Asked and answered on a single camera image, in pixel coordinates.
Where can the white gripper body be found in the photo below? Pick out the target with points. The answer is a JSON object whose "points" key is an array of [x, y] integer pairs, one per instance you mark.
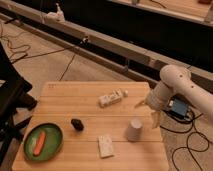
{"points": [[158, 98]]}

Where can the black chair frame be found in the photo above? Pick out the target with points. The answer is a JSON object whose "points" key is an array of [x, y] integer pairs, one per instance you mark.
{"points": [[13, 95]]}

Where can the white object on rail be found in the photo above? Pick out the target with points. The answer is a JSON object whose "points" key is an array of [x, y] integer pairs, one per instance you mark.
{"points": [[58, 15]]}

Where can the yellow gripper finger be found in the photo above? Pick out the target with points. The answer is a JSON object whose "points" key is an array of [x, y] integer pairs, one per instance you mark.
{"points": [[156, 117], [140, 104]]}

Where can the black eraser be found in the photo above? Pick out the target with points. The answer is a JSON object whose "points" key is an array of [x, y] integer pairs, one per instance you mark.
{"points": [[77, 124]]}

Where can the orange carrot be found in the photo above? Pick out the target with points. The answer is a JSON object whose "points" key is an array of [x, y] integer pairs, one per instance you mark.
{"points": [[39, 143]]}

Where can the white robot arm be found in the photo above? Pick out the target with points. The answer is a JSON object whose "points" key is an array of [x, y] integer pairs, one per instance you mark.
{"points": [[177, 80]]}

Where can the blue power box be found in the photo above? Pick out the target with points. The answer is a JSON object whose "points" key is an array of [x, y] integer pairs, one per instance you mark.
{"points": [[178, 108]]}

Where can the green plate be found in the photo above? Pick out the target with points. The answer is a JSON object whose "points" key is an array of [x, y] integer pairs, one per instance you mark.
{"points": [[52, 145]]}

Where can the grey metal rail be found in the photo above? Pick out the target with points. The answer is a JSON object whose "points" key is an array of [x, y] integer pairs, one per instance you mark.
{"points": [[117, 32]]}

